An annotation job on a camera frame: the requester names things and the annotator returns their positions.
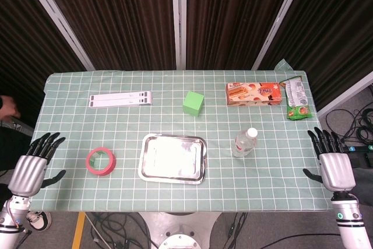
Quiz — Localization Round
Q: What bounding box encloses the red tape roll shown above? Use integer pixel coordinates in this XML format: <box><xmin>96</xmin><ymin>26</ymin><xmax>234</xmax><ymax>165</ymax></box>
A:
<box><xmin>85</xmin><ymin>146</ymin><xmax>117</xmax><ymax>177</ymax></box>

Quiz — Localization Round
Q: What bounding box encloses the black floor cable bundle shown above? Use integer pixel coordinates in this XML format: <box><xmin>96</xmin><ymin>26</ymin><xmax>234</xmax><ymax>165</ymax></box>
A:
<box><xmin>84</xmin><ymin>212</ymin><xmax>160</xmax><ymax>249</ymax></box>

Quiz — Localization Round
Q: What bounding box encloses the bystander hand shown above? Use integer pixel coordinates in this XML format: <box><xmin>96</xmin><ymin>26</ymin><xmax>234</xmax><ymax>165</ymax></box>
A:
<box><xmin>0</xmin><ymin>95</ymin><xmax>22</xmax><ymax>123</ymax></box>

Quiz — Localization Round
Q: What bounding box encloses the stainless steel tray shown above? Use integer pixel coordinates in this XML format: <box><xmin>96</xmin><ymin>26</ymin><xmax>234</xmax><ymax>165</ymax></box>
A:
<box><xmin>138</xmin><ymin>133</ymin><xmax>208</xmax><ymax>185</ymax></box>

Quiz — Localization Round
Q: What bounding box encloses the white folding laptop stand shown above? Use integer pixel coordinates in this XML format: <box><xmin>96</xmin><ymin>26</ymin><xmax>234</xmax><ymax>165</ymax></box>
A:
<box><xmin>89</xmin><ymin>90</ymin><xmax>153</xmax><ymax>109</ymax></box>

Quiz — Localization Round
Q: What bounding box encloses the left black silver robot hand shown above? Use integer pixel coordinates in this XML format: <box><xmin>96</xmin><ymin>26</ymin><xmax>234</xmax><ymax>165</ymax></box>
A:
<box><xmin>8</xmin><ymin>131</ymin><xmax>67</xmax><ymax>198</ymax></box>

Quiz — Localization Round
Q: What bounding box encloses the black power strip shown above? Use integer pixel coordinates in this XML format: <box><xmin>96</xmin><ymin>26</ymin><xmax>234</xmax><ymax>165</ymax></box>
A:
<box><xmin>343</xmin><ymin>143</ymin><xmax>373</xmax><ymax>154</ymax></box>

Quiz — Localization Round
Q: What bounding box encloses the black white sneaker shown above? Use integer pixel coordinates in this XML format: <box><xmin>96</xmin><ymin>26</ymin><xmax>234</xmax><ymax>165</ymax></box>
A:
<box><xmin>25</xmin><ymin>211</ymin><xmax>52</xmax><ymax>232</ymax></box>

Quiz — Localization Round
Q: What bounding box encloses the green checked tablecloth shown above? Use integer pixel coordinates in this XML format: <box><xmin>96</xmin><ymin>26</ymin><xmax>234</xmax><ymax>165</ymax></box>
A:
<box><xmin>29</xmin><ymin>58</ymin><xmax>333</xmax><ymax>213</ymax></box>

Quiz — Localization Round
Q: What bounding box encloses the black coiled cable bundle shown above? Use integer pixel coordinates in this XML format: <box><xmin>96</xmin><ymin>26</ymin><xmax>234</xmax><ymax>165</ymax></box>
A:
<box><xmin>325</xmin><ymin>108</ymin><xmax>373</xmax><ymax>145</ymax></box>

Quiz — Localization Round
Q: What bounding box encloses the green snack bag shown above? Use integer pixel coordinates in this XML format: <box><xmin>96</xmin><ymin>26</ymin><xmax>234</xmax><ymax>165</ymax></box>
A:
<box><xmin>279</xmin><ymin>75</ymin><xmax>313</xmax><ymax>121</ymax></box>

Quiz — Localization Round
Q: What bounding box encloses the clear plastic bottle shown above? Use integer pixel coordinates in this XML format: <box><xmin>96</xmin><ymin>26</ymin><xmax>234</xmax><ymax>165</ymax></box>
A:
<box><xmin>231</xmin><ymin>127</ymin><xmax>259</xmax><ymax>158</ymax></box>

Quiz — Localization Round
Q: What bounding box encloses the yellow floor tape strip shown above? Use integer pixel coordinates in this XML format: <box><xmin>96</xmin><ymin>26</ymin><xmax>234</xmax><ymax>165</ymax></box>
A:
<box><xmin>71</xmin><ymin>212</ymin><xmax>87</xmax><ymax>249</ymax></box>

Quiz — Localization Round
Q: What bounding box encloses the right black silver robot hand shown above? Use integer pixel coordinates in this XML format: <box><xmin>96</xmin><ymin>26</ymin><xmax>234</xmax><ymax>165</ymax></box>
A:
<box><xmin>302</xmin><ymin>127</ymin><xmax>357</xmax><ymax>193</ymax></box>

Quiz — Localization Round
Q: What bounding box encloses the white partition post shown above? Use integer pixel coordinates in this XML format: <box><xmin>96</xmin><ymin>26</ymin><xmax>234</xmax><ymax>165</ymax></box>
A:
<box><xmin>171</xmin><ymin>0</ymin><xmax>187</xmax><ymax>71</ymax></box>
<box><xmin>17</xmin><ymin>0</ymin><xmax>96</xmax><ymax>71</ymax></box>
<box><xmin>316</xmin><ymin>69</ymin><xmax>373</xmax><ymax>118</ymax></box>
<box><xmin>252</xmin><ymin>0</ymin><xmax>309</xmax><ymax>71</ymax></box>

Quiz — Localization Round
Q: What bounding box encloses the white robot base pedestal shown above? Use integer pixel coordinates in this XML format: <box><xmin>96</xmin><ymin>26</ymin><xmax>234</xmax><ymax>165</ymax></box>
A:
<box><xmin>136</xmin><ymin>211</ymin><xmax>224</xmax><ymax>249</ymax></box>

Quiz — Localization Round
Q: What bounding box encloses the orange snack box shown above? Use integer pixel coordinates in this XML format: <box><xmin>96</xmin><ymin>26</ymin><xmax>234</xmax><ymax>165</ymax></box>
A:
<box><xmin>226</xmin><ymin>82</ymin><xmax>284</xmax><ymax>107</ymax></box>

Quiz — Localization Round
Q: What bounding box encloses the green cube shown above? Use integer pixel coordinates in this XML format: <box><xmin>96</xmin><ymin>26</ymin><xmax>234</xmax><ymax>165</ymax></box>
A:
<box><xmin>182</xmin><ymin>90</ymin><xmax>205</xmax><ymax>117</ymax></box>

